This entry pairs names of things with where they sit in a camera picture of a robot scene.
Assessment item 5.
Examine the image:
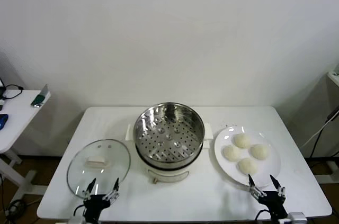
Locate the white desk foot frame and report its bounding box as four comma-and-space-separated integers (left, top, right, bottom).
316, 160, 339, 184

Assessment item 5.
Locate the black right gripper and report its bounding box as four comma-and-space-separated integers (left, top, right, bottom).
248, 174, 289, 221

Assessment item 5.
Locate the round white plate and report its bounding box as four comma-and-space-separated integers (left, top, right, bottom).
213, 126, 281, 187

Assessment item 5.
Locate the white side table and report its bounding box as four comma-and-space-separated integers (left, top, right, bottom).
0, 89, 51, 202

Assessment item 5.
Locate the black wall cable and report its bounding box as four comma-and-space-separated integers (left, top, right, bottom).
312, 122, 332, 158

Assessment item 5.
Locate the round glass pot lid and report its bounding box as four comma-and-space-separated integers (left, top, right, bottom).
66, 138, 131, 200

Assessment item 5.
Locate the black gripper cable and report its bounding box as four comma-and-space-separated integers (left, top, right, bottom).
255, 209, 270, 222
73, 204, 86, 217

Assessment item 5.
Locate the white electric cooker pot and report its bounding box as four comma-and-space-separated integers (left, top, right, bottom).
124, 122, 213, 184

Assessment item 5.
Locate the black cable loop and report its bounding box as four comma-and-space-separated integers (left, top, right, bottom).
0, 84, 24, 100

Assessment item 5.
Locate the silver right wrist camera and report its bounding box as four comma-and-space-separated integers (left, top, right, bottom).
287, 212, 308, 224

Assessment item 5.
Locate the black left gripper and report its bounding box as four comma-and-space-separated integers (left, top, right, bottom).
81, 177, 120, 222

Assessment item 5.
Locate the black floor cable bundle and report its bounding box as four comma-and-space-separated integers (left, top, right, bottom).
5, 199, 27, 218

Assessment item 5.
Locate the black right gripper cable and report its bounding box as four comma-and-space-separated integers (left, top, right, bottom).
255, 209, 270, 222

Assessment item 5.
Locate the white steamed baozi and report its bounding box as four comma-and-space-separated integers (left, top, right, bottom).
250, 144, 271, 160
233, 133, 252, 149
222, 145, 242, 162
237, 157, 259, 176

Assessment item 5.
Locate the white wall cable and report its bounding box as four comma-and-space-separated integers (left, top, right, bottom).
301, 118, 339, 148

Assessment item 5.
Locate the perforated steel steamer basket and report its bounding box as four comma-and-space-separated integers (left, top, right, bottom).
133, 102, 205, 169

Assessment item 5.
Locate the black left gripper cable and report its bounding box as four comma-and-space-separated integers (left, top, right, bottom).
73, 204, 86, 217

